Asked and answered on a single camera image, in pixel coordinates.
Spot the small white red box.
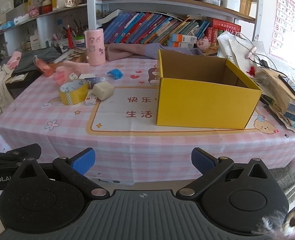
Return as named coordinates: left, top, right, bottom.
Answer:
left=84, top=91, right=97, bottom=106

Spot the yellow tape roll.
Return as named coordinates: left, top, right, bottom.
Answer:
left=58, top=79, right=88, bottom=106

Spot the white foam block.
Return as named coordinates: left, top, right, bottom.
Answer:
left=92, top=81, right=115, bottom=101

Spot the blue spray bottle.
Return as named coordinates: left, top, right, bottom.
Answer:
left=83, top=77, right=106, bottom=88

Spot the blue tape piece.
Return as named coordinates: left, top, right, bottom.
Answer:
left=107, top=68, right=123, bottom=80

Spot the white power adapter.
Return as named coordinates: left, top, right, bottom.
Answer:
left=69, top=73, right=96, bottom=80

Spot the pink checkered tablecloth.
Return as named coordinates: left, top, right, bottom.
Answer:
left=0, top=58, right=295, bottom=184

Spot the yellow cardboard box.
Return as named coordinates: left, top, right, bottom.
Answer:
left=156, top=50, right=262, bottom=129

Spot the orange pink bottle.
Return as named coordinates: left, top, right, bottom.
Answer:
left=33, top=55, right=54, bottom=77

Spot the stack of books and papers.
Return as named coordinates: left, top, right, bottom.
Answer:
left=256, top=69, right=295, bottom=132

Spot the grey clothing pile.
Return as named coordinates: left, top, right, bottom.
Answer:
left=1, top=45, right=62, bottom=74

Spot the wooden chess board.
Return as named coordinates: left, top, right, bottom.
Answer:
left=53, top=47, right=86, bottom=64

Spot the pink purple cloth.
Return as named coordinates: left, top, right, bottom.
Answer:
left=105, top=43, right=204, bottom=61

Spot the black smartphone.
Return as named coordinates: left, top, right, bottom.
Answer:
left=278, top=75, right=295, bottom=96

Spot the pink cylindrical container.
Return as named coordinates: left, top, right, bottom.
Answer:
left=84, top=28, right=106, bottom=66

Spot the pink pig plush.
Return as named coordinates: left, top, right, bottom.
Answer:
left=196, top=36, right=211, bottom=53

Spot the orange white medicine box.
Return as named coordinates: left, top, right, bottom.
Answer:
left=167, top=34, right=197, bottom=49

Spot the white bookshelf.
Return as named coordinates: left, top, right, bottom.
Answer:
left=0, top=0, right=258, bottom=55

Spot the row of colourful books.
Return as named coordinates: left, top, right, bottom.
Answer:
left=103, top=10, right=241, bottom=47

